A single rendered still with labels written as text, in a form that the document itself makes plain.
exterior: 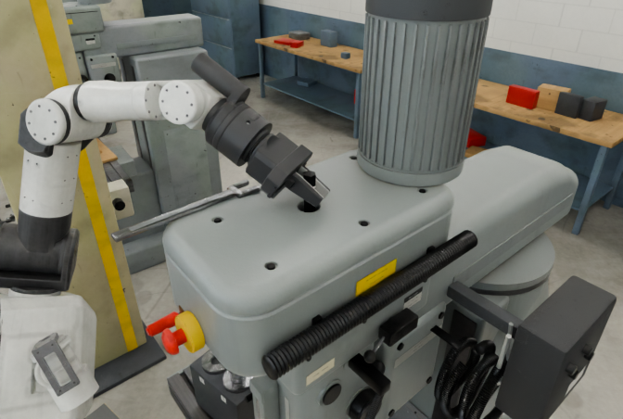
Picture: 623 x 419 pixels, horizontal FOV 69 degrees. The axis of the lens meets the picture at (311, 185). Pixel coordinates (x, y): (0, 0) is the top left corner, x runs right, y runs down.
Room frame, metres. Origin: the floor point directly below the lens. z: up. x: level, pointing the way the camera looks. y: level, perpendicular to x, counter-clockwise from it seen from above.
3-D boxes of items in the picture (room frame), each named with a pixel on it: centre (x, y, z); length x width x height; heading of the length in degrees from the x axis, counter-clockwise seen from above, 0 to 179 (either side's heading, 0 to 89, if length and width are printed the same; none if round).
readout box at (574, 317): (0.57, -0.44, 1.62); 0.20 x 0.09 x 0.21; 130
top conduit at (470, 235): (0.54, -0.12, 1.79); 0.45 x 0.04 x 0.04; 130
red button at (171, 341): (0.47, 0.20, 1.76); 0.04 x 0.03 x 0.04; 40
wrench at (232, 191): (0.62, 0.20, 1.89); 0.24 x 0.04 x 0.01; 131
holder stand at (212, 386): (0.94, 0.26, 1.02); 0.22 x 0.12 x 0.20; 50
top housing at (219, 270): (0.64, -0.01, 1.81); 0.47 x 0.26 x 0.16; 130
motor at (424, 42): (0.79, -0.19, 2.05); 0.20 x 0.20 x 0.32
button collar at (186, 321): (0.49, 0.18, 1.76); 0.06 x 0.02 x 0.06; 40
